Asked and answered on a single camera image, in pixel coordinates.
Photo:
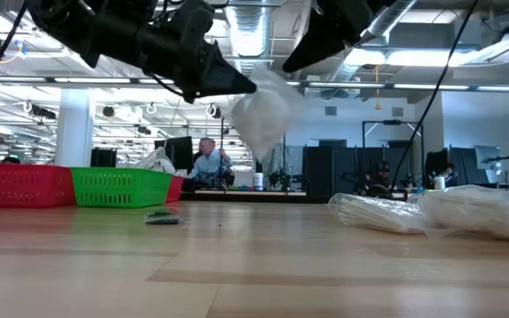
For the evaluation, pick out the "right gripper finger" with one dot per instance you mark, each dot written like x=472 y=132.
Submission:
x=314 y=35
x=325 y=48

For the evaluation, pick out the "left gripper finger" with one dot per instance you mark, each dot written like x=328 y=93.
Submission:
x=223 y=66
x=212 y=90

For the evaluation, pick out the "black comb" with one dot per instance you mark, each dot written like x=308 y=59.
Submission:
x=162 y=218

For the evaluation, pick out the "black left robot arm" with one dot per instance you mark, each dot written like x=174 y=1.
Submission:
x=104 y=31

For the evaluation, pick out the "black computer monitor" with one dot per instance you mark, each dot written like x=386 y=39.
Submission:
x=179 y=152

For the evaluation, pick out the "person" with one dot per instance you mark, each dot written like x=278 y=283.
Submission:
x=10 y=160
x=448 y=170
x=382 y=168
x=210 y=165

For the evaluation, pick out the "bright ceiling light panel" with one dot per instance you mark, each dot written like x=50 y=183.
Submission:
x=413 y=57

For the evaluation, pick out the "long light strip bar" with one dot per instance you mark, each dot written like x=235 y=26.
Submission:
x=413 y=86

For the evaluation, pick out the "white bottle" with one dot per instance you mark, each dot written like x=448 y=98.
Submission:
x=258 y=182

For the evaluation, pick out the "red plastic basket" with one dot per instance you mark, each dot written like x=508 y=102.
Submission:
x=20 y=185
x=176 y=187

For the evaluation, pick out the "black partition panels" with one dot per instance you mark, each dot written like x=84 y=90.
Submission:
x=325 y=170

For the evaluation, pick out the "white building column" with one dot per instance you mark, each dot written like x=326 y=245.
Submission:
x=75 y=128

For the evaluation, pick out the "green plastic basket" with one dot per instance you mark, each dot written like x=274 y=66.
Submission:
x=119 y=187

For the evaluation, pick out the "white cup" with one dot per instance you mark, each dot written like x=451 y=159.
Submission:
x=439 y=183

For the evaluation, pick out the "black partition panel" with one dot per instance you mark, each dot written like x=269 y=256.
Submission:
x=462 y=165

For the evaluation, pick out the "grey monitor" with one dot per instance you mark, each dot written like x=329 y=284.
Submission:
x=486 y=154

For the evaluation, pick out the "silver ventilation duct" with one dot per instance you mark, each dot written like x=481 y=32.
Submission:
x=250 y=26

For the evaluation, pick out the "grey wall vent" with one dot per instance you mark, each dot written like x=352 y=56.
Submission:
x=397 y=111
x=331 y=111

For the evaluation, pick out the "black aluminium table frame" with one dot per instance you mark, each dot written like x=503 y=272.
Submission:
x=259 y=199

